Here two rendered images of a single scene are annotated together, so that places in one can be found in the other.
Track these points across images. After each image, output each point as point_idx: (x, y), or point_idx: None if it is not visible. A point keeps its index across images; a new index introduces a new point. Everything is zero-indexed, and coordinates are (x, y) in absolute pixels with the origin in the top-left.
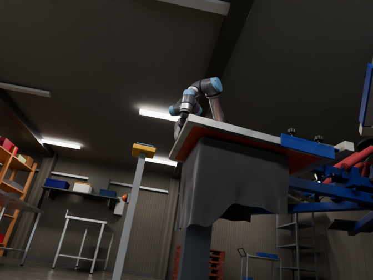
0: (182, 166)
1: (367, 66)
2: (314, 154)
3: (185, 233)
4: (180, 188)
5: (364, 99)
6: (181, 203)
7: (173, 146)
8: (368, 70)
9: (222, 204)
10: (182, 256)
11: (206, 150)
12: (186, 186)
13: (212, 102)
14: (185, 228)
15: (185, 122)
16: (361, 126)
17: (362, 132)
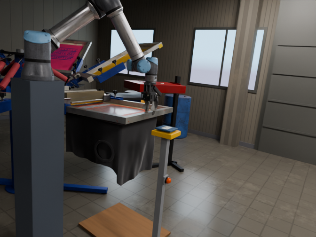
0: (124, 129)
1: (122, 62)
2: None
3: (59, 196)
4: (123, 150)
5: (110, 73)
6: (130, 162)
7: (142, 115)
8: (122, 66)
9: None
10: (56, 222)
11: None
12: (140, 148)
13: (90, 20)
14: (47, 193)
15: (167, 108)
16: (92, 78)
17: (91, 81)
